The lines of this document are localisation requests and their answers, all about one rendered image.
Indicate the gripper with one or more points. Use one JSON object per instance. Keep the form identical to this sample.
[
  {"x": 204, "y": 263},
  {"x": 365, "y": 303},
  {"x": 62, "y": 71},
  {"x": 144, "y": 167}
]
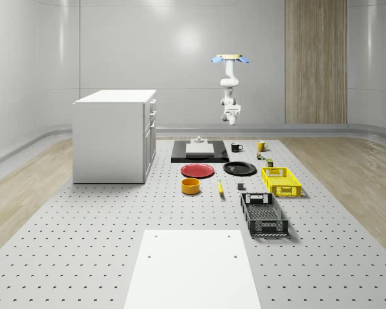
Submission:
[{"x": 234, "y": 108}]

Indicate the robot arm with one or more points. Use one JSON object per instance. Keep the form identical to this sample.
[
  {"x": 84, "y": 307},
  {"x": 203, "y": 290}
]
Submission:
[{"x": 229, "y": 82}]

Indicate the black mug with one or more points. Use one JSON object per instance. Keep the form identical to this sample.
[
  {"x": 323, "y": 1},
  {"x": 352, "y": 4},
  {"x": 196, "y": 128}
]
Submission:
[{"x": 235, "y": 147}]

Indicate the yellow mug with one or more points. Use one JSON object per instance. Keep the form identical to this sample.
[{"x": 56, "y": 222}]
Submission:
[{"x": 261, "y": 146}]

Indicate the puzzle cube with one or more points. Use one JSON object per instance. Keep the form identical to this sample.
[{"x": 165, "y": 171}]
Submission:
[{"x": 260, "y": 156}]

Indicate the black plate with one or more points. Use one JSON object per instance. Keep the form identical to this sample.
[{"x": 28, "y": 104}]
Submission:
[{"x": 240, "y": 168}]

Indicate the flat-sided can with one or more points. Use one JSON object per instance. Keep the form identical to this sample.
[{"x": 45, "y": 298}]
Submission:
[{"x": 269, "y": 163}]

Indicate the black stove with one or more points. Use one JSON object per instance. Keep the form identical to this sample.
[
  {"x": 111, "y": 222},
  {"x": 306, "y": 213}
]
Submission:
[{"x": 180, "y": 151}]

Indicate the red plate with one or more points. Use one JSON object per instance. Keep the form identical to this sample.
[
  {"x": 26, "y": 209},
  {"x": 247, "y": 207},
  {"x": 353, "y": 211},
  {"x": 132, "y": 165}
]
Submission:
[{"x": 197, "y": 170}]

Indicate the grey cube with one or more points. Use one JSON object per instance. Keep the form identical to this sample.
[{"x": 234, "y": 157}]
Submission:
[{"x": 241, "y": 186}]

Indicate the banana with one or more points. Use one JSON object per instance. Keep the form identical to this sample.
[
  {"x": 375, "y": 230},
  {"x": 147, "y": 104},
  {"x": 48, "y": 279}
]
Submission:
[{"x": 220, "y": 187}]

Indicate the yellow bowl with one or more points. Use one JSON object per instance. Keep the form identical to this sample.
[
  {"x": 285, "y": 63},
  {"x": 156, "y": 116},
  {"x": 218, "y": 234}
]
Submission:
[{"x": 190, "y": 188}]

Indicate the yellow basket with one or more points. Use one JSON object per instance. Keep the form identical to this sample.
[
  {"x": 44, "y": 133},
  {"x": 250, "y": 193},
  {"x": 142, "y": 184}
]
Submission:
[{"x": 289, "y": 190}]

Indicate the dark grey basket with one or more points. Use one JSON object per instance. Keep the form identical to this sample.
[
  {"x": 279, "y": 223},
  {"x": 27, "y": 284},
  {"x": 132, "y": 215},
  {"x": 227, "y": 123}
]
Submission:
[{"x": 265, "y": 214}]

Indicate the white cabinet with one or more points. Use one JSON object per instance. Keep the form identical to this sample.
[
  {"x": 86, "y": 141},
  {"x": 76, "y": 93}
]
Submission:
[{"x": 109, "y": 141}]

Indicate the white board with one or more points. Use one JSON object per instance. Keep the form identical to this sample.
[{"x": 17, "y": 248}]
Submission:
[{"x": 193, "y": 273}]

